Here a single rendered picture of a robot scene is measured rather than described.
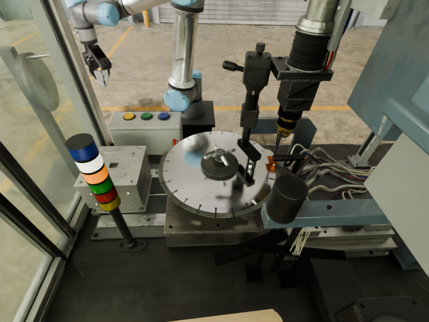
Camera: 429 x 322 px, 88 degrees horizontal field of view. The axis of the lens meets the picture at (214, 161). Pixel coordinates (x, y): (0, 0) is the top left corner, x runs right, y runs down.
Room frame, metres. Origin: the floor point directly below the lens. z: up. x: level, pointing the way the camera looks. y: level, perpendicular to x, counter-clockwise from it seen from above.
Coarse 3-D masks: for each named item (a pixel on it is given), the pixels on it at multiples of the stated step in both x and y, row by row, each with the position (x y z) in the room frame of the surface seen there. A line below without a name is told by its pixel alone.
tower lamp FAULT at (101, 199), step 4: (112, 188) 0.30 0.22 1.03; (108, 192) 0.29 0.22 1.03; (112, 192) 0.29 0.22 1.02; (116, 192) 0.31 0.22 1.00; (96, 196) 0.28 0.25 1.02; (100, 196) 0.28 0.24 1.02; (104, 196) 0.28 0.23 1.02; (108, 196) 0.28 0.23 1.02; (112, 196) 0.29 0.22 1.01; (100, 200) 0.28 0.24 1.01; (104, 200) 0.28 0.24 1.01; (108, 200) 0.28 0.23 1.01
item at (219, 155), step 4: (216, 148) 0.48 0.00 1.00; (220, 148) 0.48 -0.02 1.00; (232, 148) 0.48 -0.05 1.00; (216, 152) 0.46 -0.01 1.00; (220, 152) 0.46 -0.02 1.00; (224, 152) 0.46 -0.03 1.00; (228, 152) 0.47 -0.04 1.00; (204, 156) 0.45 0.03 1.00; (208, 156) 0.45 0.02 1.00; (212, 156) 0.45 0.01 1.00; (216, 156) 0.45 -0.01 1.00; (220, 156) 0.45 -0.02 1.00; (224, 156) 0.46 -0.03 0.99; (216, 160) 0.45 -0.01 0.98; (220, 160) 0.45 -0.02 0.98; (224, 160) 0.43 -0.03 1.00; (228, 164) 0.42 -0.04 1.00
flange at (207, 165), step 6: (228, 156) 0.49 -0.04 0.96; (234, 156) 0.49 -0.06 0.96; (204, 162) 0.46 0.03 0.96; (210, 162) 0.46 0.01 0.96; (216, 162) 0.45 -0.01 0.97; (222, 162) 0.45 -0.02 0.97; (228, 162) 0.46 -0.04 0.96; (234, 162) 0.47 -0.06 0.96; (204, 168) 0.44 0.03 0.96; (210, 168) 0.44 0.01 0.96; (216, 168) 0.44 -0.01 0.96; (222, 168) 0.44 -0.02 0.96; (228, 168) 0.44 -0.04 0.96; (234, 168) 0.44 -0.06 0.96; (210, 174) 0.41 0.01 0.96; (216, 174) 0.42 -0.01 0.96; (222, 174) 0.42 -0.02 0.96; (228, 174) 0.42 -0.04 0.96
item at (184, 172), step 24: (192, 144) 0.55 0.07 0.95; (216, 144) 0.56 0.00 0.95; (168, 168) 0.44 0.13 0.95; (192, 168) 0.44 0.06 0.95; (240, 168) 0.45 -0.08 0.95; (264, 168) 0.46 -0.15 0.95; (192, 192) 0.36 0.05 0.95; (216, 192) 0.36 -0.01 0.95; (240, 192) 0.36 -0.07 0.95; (264, 192) 0.37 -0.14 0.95
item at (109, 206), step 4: (116, 196) 0.30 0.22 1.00; (112, 200) 0.29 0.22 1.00; (116, 200) 0.30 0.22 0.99; (120, 200) 0.31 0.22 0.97; (100, 204) 0.28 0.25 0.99; (104, 204) 0.28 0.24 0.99; (108, 204) 0.28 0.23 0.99; (112, 204) 0.29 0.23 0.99; (116, 204) 0.29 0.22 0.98; (104, 208) 0.28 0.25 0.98; (108, 208) 0.28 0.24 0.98; (112, 208) 0.28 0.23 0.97
